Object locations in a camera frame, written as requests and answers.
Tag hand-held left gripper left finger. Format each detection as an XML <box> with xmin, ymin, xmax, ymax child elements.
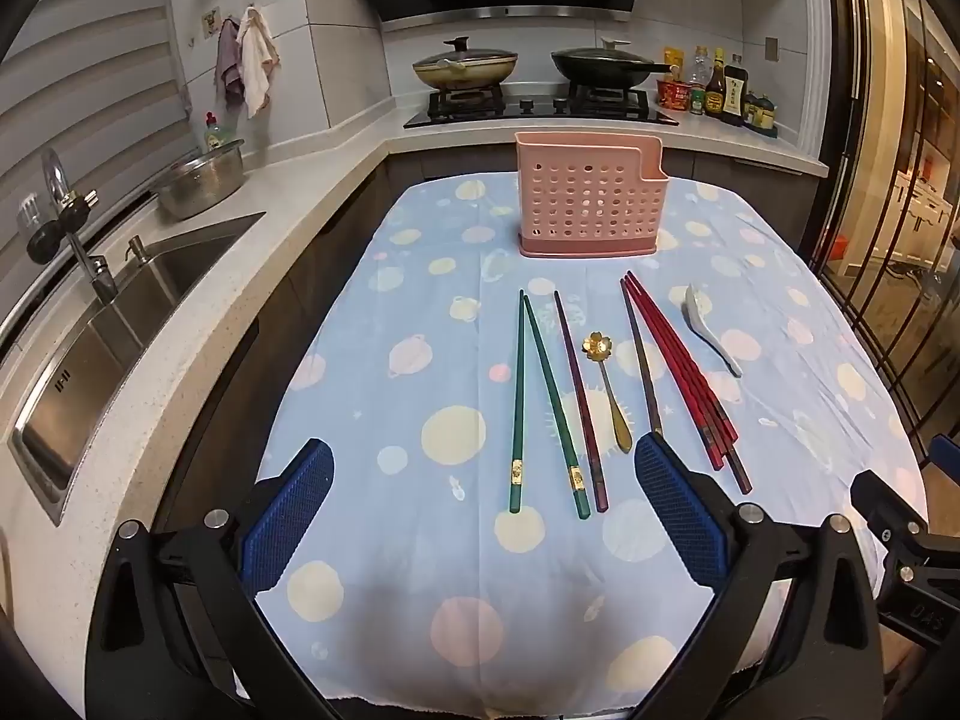
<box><xmin>86</xmin><ymin>437</ymin><xmax>346</xmax><ymax>720</ymax></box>

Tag black wok with lid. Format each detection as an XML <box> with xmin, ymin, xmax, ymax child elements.
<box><xmin>550</xmin><ymin>37</ymin><xmax>676</xmax><ymax>89</ymax></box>

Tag glass sliding door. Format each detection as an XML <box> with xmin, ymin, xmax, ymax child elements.
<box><xmin>816</xmin><ymin>0</ymin><xmax>960</xmax><ymax>436</ymax></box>

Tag green chopstick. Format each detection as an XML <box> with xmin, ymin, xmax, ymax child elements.
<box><xmin>509</xmin><ymin>289</ymin><xmax>527</xmax><ymax>515</ymax></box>
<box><xmin>523</xmin><ymin>295</ymin><xmax>591</xmax><ymax>520</ymax></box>

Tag purple chopstick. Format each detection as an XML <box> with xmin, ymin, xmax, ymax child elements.
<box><xmin>553</xmin><ymin>290</ymin><xmax>609</xmax><ymax>513</ymax></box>

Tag dark brown chopstick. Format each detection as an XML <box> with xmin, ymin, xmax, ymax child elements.
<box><xmin>627</xmin><ymin>271</ymin><xmax>753</xmax><ymax>496</ymax></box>

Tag dark condiment jars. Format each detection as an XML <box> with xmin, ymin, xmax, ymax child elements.
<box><xmin>745</xmin><ymin>93</ymin><xmax>780</xmax><ymax>138</ymax></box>

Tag blue planet print tablecloth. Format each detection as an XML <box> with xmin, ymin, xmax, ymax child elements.
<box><xmin>253</xmin><ymin>171</ymin><xmax>932</xmax><ymax>700</ymax></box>

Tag chrome kitchen faucet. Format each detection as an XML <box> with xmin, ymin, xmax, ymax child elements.
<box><xmin>19</xmin><ymin>148</ymin><xmax>121</xmax><ymax>305</ymax></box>

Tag soy sauce bottle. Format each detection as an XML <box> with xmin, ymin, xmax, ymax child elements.
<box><xmin>704</xmin><ymin>48</ymin><xmax>728</xmax><ymax>118</ymax></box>

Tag dark grey chopstick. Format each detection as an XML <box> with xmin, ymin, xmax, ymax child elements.
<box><xmin>619</xmin><ymin>280</ymin><xmax>665</xmax><ymax>437</ymax></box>

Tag purple hanging towel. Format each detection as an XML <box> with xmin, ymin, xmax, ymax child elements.
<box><xmin>215</xmin><ymin>15</ymin><xmax>245</xmax><ymax>104</ymax></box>

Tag white window blind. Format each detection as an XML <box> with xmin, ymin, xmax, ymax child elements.
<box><xmin>0</xmin><ymin>0</ymin><xmax>190</xmax><ymax>241</ymax></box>

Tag white hanging towel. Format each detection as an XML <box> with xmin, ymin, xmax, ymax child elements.
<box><xmin>235</xmin><ymin>6</ymin><xmax>281</xmax><ymax>119</ymax></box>

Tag beige pan with lid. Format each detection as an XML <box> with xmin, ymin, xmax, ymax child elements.
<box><xmin>412</xmin><ymin>37</ymin><xmax>521</xmax><ymax>90</ymax></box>

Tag gold flower spoon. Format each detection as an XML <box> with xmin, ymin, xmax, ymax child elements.
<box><xmin>583</xmin><ymin>330</ymin><xmax>633</xmax><ymax>455</ymax></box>

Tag white ceramic spoon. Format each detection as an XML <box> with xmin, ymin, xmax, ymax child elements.
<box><xmin>684</xmin><ymin>283</ymin><xmax>744</xmax><ymax>378</ymax></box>

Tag dark sauce bottle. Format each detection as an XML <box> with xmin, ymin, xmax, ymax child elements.
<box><xmin>721</xmin><ymin>53</ymin><xmax>750</xmax><ymax>127</ymax></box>

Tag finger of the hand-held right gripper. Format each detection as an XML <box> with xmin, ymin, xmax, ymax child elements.
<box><xmin>850</xmin><ymin>467</ymin><xmax>932</xmax><ymax>545</ymax></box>
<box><xmin>930</xmin><ymin>433</ymin><xmax>960</xmax><ymax>485</ymax></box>

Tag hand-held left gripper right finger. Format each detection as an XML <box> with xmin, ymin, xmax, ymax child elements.
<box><xmin>630</xmin><ymin>433</ymin><xmax>887</xmax><ymax>720</ymax></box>

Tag pink perforated utensil holder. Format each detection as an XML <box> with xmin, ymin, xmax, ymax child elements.
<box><xmin>514</xmin><ymin>131</ymin><xmax>671</xmax><ymax>260</ymax></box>

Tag black gas stove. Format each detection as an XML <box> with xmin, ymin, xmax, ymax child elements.
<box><xmin>403</xmin><ymin>82</ymin><xmax>680</xmax><ymax>129</ymax></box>

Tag stainless steel sink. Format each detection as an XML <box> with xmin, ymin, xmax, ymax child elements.
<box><xmin>6</xmin><ymin>211</ymin><xmax>268</xmax><ymax>527</ymax></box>

